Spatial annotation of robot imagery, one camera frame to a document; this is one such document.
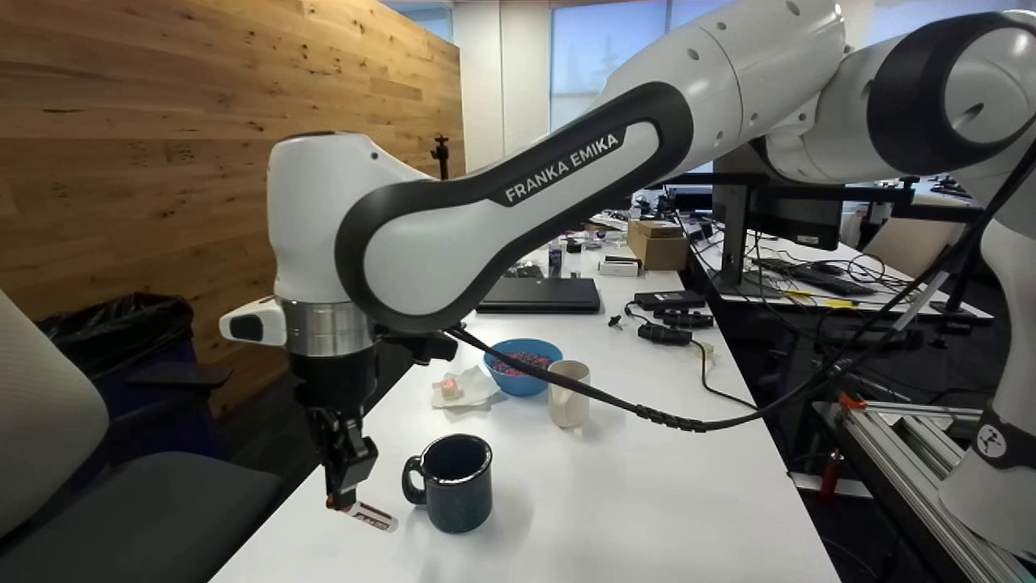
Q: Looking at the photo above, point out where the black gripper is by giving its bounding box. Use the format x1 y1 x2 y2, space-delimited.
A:
289 344 382 513

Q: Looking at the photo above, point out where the red and white marker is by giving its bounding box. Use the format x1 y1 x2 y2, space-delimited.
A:
350 499 400 535

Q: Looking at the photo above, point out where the dark blue enamel mug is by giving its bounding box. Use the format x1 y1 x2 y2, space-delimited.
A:
398 430 496 537

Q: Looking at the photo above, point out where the clear plastic snack wrapper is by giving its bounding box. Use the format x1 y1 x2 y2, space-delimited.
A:
431 363 500 415

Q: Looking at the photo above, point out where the blue bowl with colourful candies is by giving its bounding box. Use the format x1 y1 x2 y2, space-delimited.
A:
480 336 567 401

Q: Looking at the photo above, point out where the cream ceramic mug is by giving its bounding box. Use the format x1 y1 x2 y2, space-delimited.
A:
545 358 596 435

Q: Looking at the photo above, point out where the black laptop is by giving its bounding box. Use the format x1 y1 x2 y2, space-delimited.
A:
472 271 602 318

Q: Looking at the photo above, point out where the black trash bin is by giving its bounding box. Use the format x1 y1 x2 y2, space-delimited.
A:
34 292 229 457

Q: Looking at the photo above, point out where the grey office chair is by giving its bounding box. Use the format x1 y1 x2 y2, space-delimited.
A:
0 288 283 583

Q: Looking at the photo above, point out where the black power adapter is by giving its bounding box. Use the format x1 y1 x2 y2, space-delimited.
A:
635 322 697 351
631 288 709 310

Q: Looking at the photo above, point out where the cardboard box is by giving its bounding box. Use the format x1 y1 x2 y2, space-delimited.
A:
623 218 690 271

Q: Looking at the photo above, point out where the black computer monitor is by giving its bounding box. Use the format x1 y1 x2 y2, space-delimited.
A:
709 139 847 253

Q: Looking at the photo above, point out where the cluttered white desk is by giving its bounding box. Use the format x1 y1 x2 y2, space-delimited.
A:
690 224 997 329

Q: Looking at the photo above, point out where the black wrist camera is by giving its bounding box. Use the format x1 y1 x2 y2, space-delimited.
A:
368 329 461 382

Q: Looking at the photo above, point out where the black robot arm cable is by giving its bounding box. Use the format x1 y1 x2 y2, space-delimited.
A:
446 139 1036 435

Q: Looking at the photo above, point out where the small black camera on stand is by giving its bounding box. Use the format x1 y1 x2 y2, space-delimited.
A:
428 132 453 184

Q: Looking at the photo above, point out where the thin black adapter cable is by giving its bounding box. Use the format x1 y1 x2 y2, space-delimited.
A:
685 331 726 398

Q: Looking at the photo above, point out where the aluminium rail frame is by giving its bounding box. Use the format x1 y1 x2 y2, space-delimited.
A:
812 393 1036 583

